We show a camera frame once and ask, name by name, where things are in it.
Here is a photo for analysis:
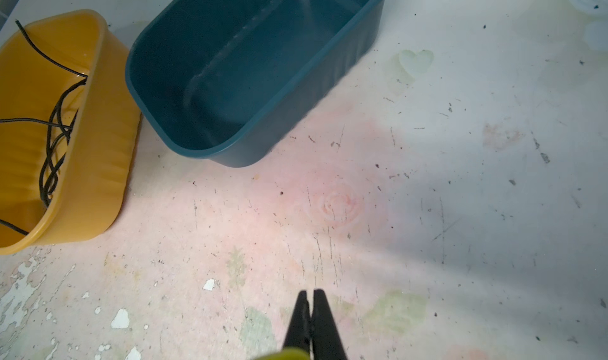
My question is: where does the teal plastic bin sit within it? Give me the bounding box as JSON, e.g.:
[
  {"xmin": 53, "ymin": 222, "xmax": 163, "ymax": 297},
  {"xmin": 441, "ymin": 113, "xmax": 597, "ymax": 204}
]
[{"xmin": 125, "ymin": 0, "xmax": 385, "ymax": 168}]

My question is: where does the black cable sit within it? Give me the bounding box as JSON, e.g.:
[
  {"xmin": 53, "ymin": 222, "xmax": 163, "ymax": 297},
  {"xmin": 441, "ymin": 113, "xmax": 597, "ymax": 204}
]
[{"xmin": 0, "ymin": 19, "xmax": 89, "ymax": 236}]

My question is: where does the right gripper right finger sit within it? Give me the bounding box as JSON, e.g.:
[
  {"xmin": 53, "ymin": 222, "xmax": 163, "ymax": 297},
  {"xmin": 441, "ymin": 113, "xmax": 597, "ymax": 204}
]
[{"xmin": 311, "ymin": 289, "xmax": 348, "ymax": 360}]

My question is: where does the yellow plastic bin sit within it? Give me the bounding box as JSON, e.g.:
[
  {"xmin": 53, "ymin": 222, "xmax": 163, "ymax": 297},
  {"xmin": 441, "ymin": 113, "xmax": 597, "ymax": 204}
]
[{"xmin": 1, "ymin": 10, "xmax": 141, "ymax": 255}]

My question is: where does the yellow cable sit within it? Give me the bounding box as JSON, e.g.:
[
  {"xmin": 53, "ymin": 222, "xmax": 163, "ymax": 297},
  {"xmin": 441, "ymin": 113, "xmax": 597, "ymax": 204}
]
[{"xmin": 249, "ymin": 346, "xmax": 312, "ymax": 360}]

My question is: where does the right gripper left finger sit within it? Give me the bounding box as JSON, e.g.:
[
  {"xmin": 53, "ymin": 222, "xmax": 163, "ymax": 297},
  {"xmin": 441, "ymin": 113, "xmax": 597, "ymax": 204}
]
[{"xmin": 283, "ymin": 290, "xmax": 312, "ymax": 355}]

